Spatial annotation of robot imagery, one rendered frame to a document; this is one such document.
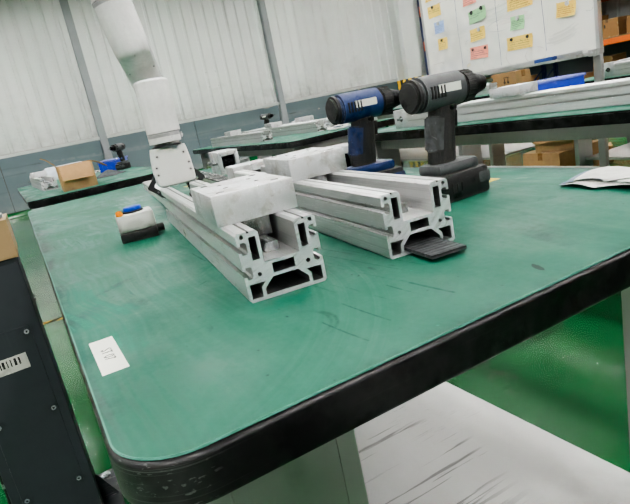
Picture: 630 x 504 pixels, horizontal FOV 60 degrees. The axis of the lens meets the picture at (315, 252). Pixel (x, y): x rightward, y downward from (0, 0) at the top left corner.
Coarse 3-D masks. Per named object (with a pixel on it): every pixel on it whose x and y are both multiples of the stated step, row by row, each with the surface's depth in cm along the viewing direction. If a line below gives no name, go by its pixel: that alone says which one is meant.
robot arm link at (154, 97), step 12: (144, 84) 132; (156, 84) 133; (168, 84) 137; (144, 96) 133; (156, 96) 134; (168, 96) 136; (144, 108) 134; (156, 108) 134; (168, 108) 136; (144, 120) 136; (156, 120) 135; (168, 120) 136; (156, 132) 135
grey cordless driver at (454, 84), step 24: (456, 72) 95; (408, 96) 92; (432, 96) 91; (456, 96) 94; (432, 120) 94; (456, 120) 98; (432, 144) 95; (432, 168) 96; (456, 168) 96; (480, 168) 98; (456, 192) 96; (480, 192) 99
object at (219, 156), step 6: (228, 150) 234; (234, 150) 234; (216, 156) 234; (222, 156) 237; (228, 156) 237; (234, 156) 236; (216, 162) 238; (222, 162) 233; (228, 162) 236; (234, 162) 237; (216, 168) 242; (222, 168) 234; (222, 174) 234
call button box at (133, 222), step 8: (144, 208) 125; (128, 216) 119; (136, 216) 120; (144, 216) 120; (152, 216) 121; (120, 224) 119; (128, 224) 119; (136, 224) 120; (144, 224) 121; (152, 224) 121; (160, 224) 125; (120, 232) 119; (128, 232) 120; (136, 232) 120; (144, 232) 121; (152, 232) 122; (128, 240) 120; (136, 240) 121
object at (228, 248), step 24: (168, 192) 123; (168, 216) 135; (192, 216) 100; (288, 216) 67; (312, 216) 66; (192, 240) 102; (216, 240) 76; (240, 240) 63; (264, 240) 70; (288, 240) 69; (312, 240) 66; (216, 264) 82; (240, 264) 64; (264, 264) 65; (288, 264) 67; (312, 264) 67; (240, 288) 68; (264, 288) 65; (288, 288) 66
